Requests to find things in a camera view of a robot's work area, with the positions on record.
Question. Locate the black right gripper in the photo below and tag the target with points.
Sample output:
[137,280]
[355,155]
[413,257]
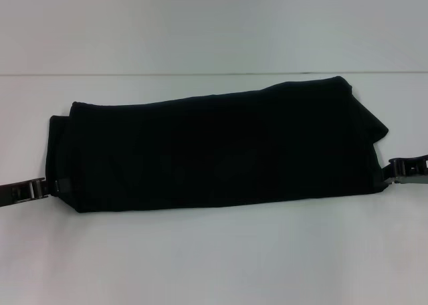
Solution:
[419,173]

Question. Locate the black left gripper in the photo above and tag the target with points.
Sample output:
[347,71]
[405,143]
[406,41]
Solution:
[13,193]

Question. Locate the black shirt with FREE print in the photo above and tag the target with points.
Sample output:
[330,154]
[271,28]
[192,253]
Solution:
[217,151]

